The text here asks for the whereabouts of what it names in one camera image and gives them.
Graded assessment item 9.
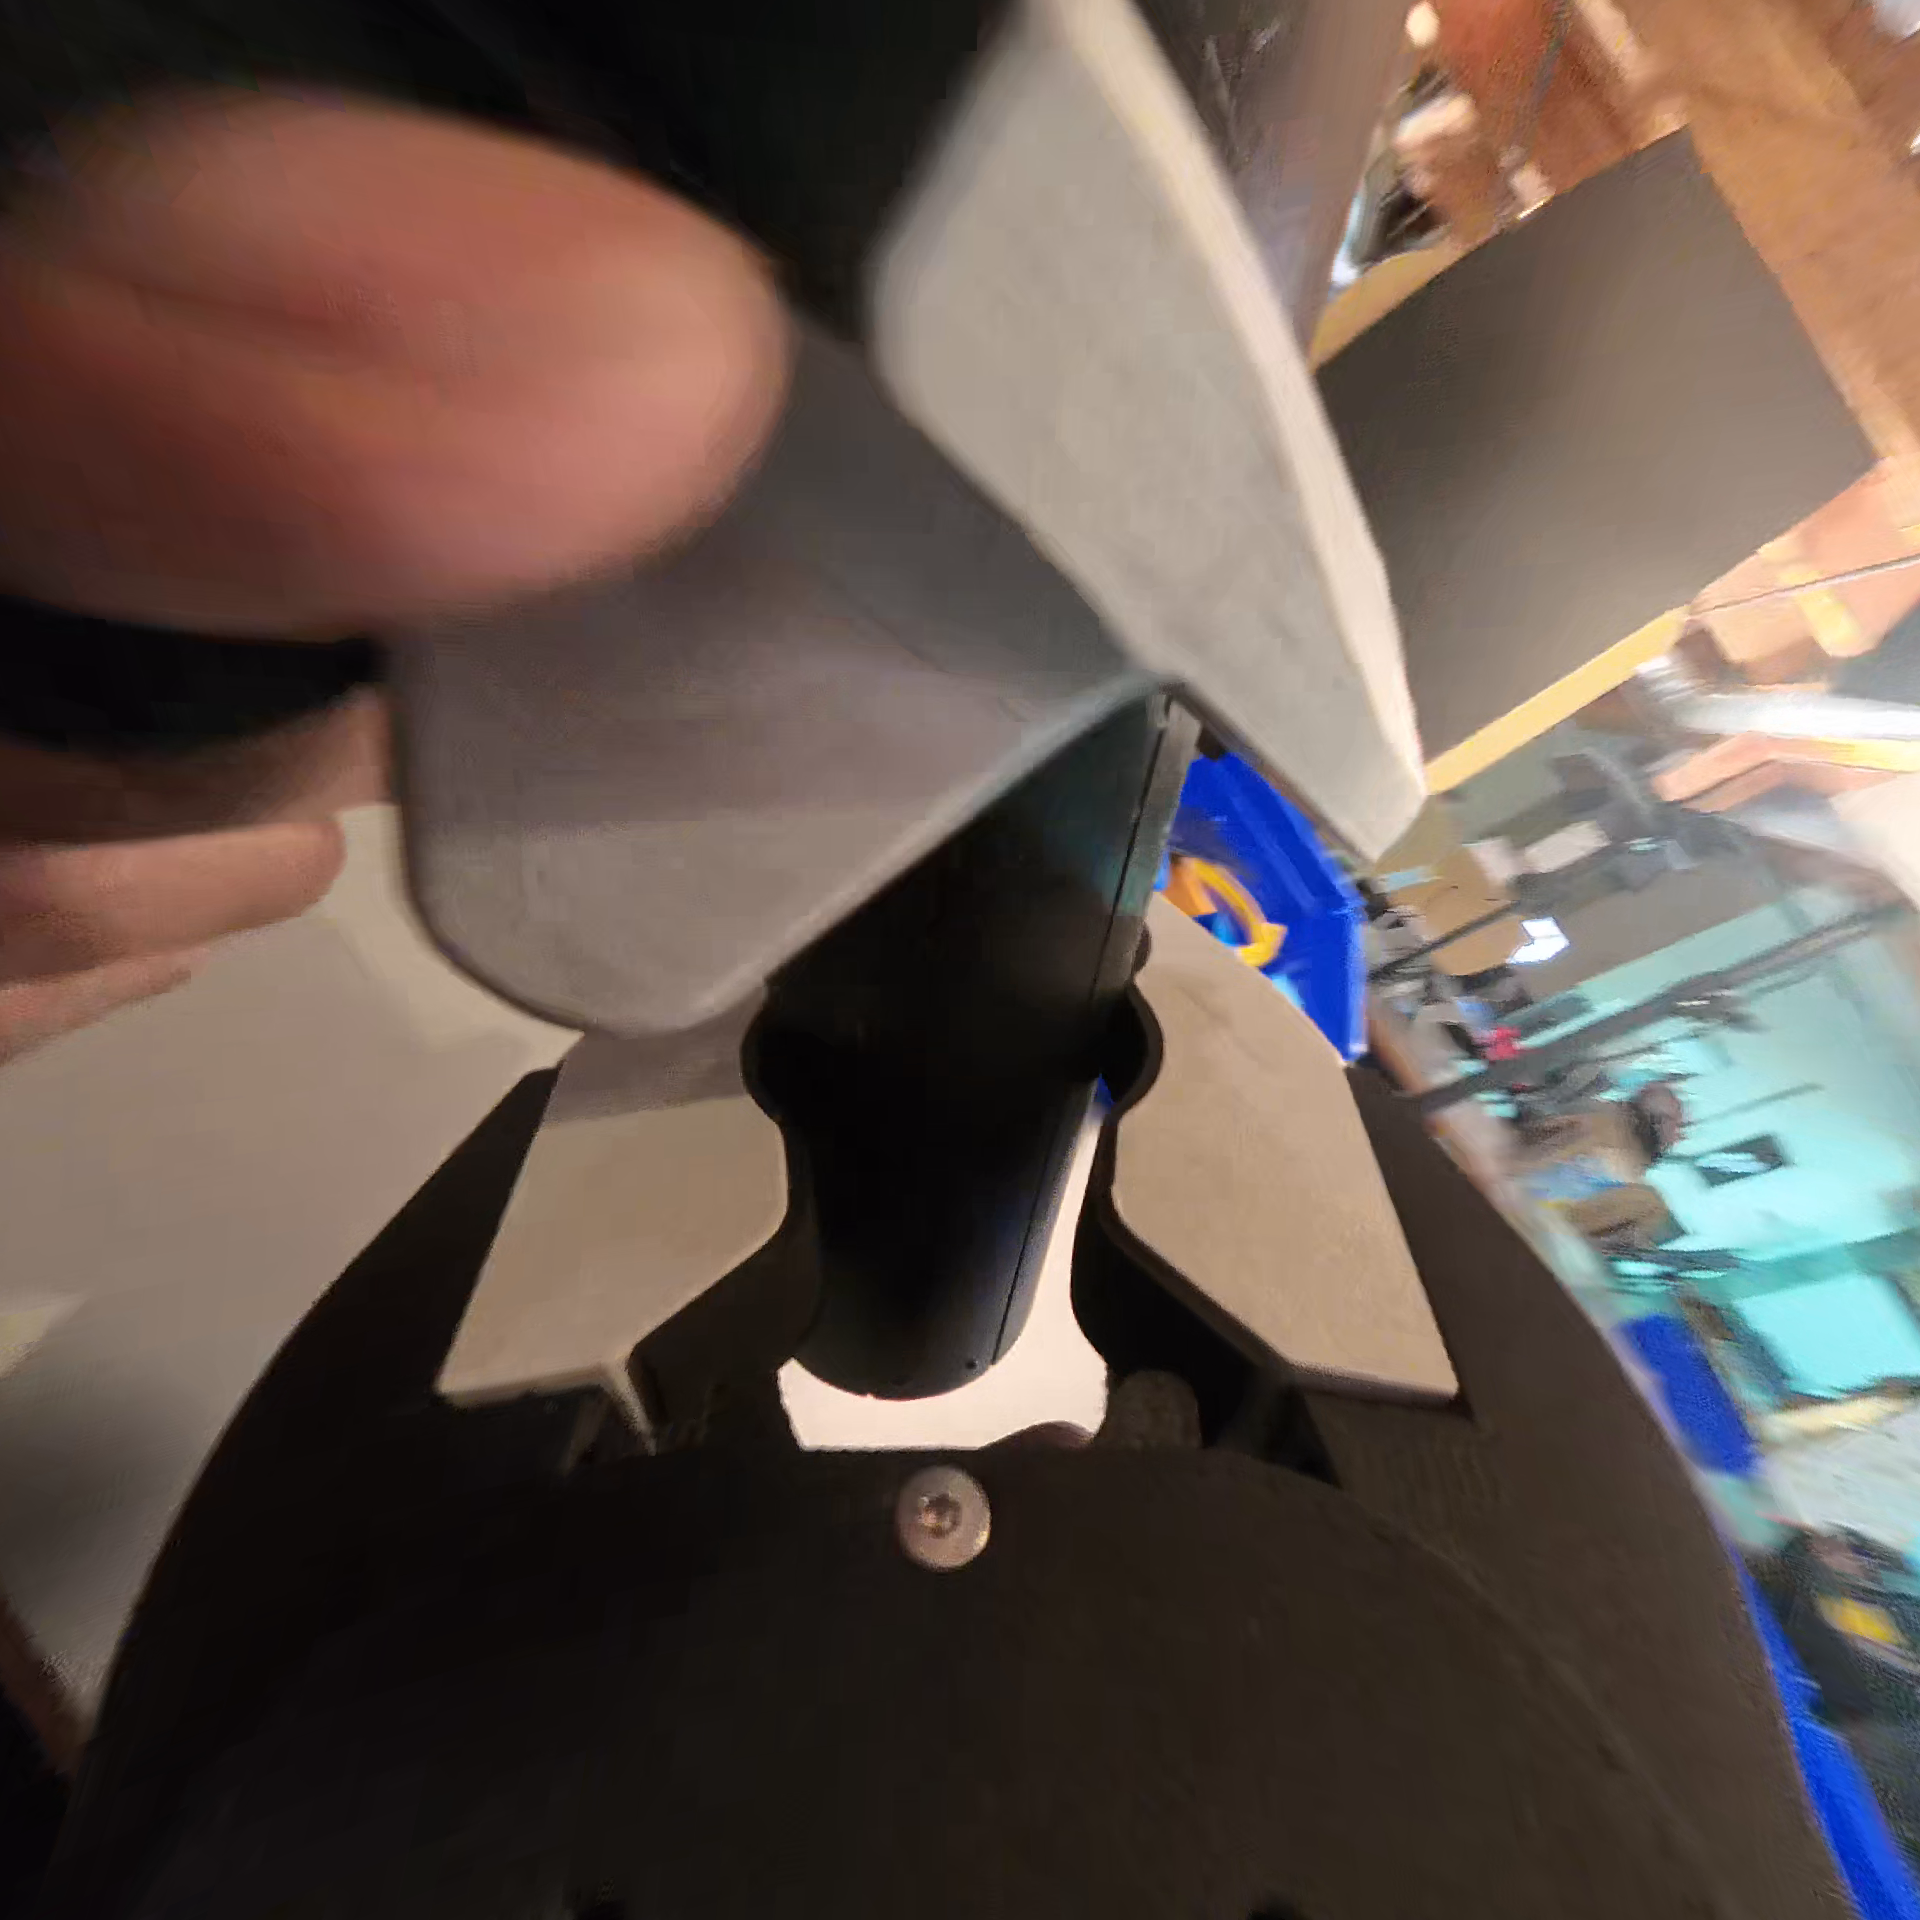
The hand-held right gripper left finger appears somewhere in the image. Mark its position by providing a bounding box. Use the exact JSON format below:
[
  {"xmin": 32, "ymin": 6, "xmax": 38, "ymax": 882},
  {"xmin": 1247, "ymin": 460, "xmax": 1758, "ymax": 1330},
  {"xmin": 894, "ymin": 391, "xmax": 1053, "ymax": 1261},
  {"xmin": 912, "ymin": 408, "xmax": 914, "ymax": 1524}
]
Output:
[{"xmin": 440, "ymin": 1026, "xmax": 825, "ymax": 1412}]

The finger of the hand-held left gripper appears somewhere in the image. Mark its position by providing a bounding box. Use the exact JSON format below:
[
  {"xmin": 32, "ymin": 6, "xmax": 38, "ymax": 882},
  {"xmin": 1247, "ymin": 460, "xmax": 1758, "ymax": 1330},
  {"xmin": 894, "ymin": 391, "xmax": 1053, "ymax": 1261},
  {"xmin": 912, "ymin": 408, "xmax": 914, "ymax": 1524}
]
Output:
[
  {"xmin": 393, "ymin": 321, "xmax": 1186, "ymax": 1046},
  {"xmin": 866, "ymin": 0, "xmax": 1425, "ymax": 871}
]

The blue plastic bin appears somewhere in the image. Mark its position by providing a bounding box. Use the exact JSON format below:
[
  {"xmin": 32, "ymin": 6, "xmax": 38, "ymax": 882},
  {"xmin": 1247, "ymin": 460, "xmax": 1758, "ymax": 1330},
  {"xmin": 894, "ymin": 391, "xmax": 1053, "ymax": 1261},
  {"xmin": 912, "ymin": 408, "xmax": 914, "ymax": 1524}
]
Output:
[{"xmin": 1165, "ymin": 751, "xmax": 1371, "ymax": 1060}]

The black curved electronic device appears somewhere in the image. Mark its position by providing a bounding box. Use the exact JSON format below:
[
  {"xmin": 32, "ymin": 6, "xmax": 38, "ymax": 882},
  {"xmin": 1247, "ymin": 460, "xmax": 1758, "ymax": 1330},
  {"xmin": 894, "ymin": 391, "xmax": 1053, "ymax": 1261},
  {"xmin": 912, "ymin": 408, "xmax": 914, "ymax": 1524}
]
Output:
[{"xmin": 745, "ymin": 687, "xmax": 1205, "ymax": 1406}]

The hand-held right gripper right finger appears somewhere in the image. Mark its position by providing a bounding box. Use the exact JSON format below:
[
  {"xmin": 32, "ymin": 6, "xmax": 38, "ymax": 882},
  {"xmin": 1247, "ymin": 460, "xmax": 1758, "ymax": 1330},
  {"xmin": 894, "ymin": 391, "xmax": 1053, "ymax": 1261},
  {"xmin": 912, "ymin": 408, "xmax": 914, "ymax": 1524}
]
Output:
[{"xmin": 1062, "ymin": 897, "xmax": 1455, "ymax": 1427}]

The person's left hand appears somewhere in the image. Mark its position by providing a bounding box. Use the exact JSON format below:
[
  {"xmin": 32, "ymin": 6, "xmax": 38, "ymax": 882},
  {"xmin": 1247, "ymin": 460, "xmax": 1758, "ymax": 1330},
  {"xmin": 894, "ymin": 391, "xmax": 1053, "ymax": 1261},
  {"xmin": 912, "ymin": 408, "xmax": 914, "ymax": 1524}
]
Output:
[{"xmin": 0, "ymin": 87, "xmax": 791, "ymax": 1060}]

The black wood-edged panel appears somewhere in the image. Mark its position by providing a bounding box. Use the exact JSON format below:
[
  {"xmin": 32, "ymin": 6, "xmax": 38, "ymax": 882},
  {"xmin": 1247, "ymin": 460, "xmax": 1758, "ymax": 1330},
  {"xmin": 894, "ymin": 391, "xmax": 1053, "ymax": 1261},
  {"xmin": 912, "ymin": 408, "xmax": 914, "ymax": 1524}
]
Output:
[{"xmin": 1305, "ymin": 125, "xmax": 1878, "ymax": 788}]

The yellow cable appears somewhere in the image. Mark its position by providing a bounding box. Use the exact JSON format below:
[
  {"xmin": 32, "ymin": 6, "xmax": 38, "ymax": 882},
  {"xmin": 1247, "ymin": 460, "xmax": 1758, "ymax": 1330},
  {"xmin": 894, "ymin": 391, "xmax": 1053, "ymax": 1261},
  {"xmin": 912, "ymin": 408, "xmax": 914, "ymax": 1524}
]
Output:
[{"xmin": 1156, "ymin": 854, "xmax": 1294, "ymax": 970}]

